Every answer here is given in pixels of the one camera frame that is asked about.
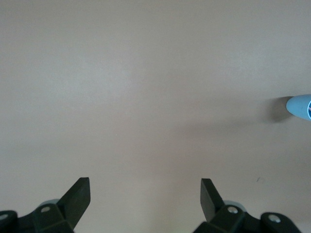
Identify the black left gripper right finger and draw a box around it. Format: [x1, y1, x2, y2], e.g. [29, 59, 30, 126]
[193, 178, 302, 233]

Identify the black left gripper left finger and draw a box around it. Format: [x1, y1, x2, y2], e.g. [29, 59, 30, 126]
[0, 177, 91, 233]

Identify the blue cup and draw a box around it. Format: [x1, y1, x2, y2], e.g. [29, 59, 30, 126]
[285, 94, 311, 121]

